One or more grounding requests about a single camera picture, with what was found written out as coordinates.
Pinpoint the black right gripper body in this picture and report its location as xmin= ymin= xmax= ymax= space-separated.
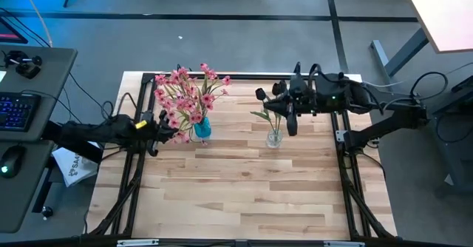
xmin=286 ymin=91 xmax=316 ymax=137

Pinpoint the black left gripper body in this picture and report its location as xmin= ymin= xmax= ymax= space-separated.
xmin=146 ymin=109 xmax=169 ymax=157

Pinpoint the blue glass vase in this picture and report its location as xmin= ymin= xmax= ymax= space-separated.
xmin=193 ymin=116 xmax=213 ymax=139

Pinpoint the clear glass vase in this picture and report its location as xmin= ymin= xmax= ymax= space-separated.
xmin=265 ymin=128 xmax=284 ymax=149

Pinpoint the white paper bag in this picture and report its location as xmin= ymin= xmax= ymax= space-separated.
xmin=51 ymin=146 xmax=99 ymax=188

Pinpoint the grey table leg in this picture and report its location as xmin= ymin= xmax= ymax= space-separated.
xmin=369 ymin=27 xmax=429 ymax=89

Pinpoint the grey desk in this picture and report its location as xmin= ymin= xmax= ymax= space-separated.
xmin=0 ymin=44 xmax=78 ymax=234

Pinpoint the backlit black keyboard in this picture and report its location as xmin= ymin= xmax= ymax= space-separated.
xmin=0 ymin=92 xmax=41 ymax=132

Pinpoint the black computer mouse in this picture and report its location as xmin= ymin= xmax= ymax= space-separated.
xmin=0 ymin=145 xmax=27 ymax=180

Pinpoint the dark equipment stand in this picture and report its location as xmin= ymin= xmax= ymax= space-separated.
xmin=430 ymin=75 xmax=473 ymax=200

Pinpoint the white table top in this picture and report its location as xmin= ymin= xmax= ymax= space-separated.
xmin=401 ymin=0 xmax=473 ymax=54

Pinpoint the computer monitor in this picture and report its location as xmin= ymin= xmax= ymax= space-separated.
xmin=0 ymin=16 xmax=29 ymax=44

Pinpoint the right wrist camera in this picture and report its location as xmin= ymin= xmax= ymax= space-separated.
xmin=290 ymin=75 xmax=310 ymax=95

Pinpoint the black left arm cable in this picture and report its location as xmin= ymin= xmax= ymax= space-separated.
xmin=116 ymin=92 xmax=140 ymax=118

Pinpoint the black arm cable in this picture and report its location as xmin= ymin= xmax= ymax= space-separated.
xmin=116 ymin=92 xmax=140 ymax=118
xmin=409 ymin=70 xmax=450 ymax=102

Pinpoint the black aluminium table frame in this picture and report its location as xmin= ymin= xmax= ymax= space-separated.
xmin=79 ymin=62 xmax=398 ymax=247

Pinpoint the white floor cable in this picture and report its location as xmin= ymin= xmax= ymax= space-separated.
xmin=361 ymin=61 xmax=473 ymax=89

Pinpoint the silver frame bracket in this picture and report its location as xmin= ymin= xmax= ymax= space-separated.
xmin=116 ymin=238 xmax=160 ymax=247
xmin=323 ymin=240 xmax=366 ymax=247

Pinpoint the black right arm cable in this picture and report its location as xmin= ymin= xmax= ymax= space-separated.
xmin=409 ymin=70 xmax=450 ymax=102

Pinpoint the black clamp mount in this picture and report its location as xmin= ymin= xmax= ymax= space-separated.
xmin=2 ymin=50 xmax=44 ymax=80

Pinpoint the cream floor cable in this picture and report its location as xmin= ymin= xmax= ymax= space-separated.
xmin=16 ymin=0 xmax=52 ymax=48

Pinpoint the black floor cable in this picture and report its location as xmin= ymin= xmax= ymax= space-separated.
xmin=0 ymin=7 xmax=52 ymax=48

